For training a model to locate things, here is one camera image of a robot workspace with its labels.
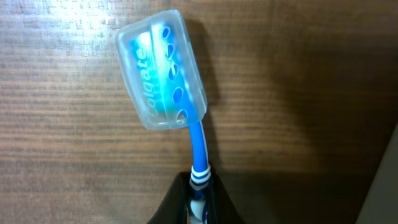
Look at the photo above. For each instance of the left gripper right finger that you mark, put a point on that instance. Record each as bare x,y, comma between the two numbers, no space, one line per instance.
221,209

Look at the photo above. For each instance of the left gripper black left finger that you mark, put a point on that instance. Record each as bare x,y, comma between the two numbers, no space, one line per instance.
173,208

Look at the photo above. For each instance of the blue white toothbrush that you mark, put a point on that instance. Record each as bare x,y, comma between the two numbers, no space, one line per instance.
162,79

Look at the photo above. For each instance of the white cardboard box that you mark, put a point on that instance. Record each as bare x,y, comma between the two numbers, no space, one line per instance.
380,204

